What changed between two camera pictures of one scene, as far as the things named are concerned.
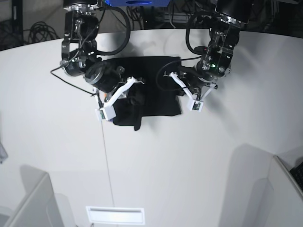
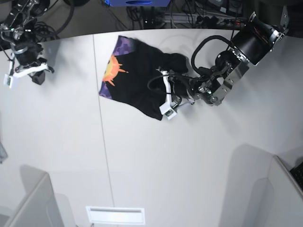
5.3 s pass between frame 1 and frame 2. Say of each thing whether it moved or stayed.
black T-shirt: moved
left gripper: moved
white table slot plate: stayed
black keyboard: stayed
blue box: stayed
